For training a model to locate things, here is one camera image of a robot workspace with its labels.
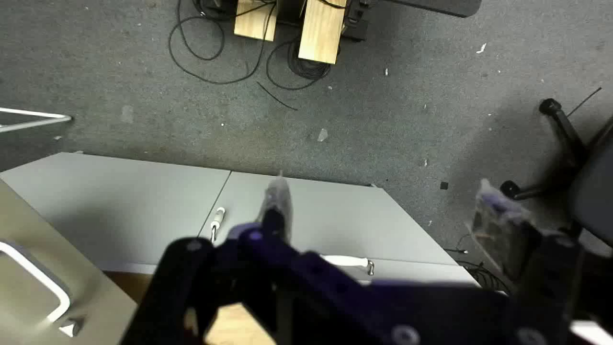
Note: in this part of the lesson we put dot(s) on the black flat mat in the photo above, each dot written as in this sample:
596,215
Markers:
440,4

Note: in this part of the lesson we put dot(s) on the grey file cabinet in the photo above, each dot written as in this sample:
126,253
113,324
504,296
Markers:
126,204

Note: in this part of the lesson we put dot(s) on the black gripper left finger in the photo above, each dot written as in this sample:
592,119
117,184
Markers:
184,280

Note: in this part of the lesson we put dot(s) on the black office chair base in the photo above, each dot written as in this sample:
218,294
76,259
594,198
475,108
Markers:
594,184

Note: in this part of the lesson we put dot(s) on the black power strip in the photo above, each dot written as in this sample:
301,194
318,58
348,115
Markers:
356,20

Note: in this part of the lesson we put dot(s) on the thin black rod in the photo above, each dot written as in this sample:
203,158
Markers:
584,102

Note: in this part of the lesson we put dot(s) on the beige file cabinet drawer front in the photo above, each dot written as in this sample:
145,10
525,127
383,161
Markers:
25,217

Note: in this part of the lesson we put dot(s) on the small silver triangular tab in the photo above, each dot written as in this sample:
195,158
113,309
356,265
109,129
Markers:
69,328

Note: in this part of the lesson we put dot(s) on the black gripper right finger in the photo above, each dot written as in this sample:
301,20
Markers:
555,288

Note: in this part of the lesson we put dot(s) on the white metal rail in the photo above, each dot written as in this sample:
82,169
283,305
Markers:
38,115

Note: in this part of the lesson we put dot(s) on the light wooden leg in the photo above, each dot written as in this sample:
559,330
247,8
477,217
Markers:
255,21
322,31

